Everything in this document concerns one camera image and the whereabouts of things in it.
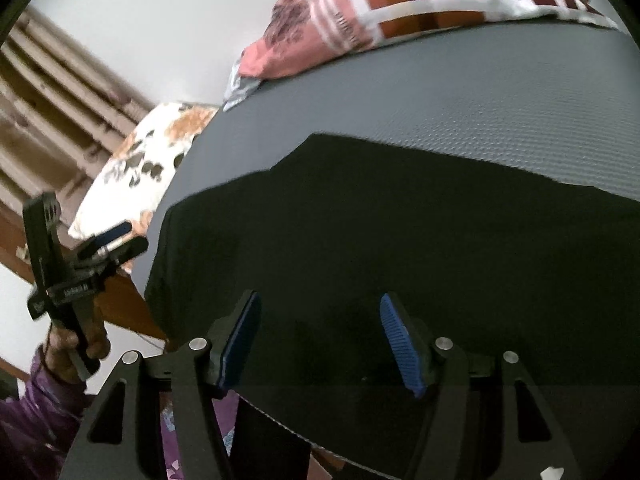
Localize light blue striped cloth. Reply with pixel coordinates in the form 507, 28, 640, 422
222, 56, 262, 112

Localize wooden bed frame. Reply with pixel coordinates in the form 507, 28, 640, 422
0, 6, 170, 342

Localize person's purple floral clothing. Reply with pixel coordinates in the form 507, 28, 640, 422
159, 389, 242, 480

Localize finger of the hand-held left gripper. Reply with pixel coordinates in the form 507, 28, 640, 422
102, 236, 150, 273
92, 221, 134, 251

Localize white floral pillow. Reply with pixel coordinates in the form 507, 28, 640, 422
67, 101, 221, 242

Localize person's left hand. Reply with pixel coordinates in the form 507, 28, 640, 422
46, 316, 112, 377

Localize grey textured mat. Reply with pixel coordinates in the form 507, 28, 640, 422
146, 16, 640, 478

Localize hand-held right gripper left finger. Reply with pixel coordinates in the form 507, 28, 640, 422
60, 289, 263, 480

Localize black pants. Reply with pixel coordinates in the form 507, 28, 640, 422
144, 132, 640, 397

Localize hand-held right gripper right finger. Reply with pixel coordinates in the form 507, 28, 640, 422
378, 292, 583, 480

